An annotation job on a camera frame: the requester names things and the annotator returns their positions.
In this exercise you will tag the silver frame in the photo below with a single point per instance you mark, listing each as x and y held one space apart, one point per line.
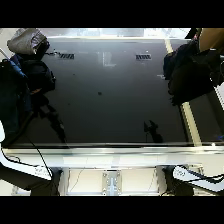
111 183

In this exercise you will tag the blue jeans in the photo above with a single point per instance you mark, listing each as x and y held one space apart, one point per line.
13 90

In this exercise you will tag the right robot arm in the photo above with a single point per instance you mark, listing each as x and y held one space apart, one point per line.
200 176

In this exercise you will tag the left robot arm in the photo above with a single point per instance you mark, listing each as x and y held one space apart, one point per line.
37 171

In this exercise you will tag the grey garment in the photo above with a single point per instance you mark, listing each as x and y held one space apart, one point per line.
25 41

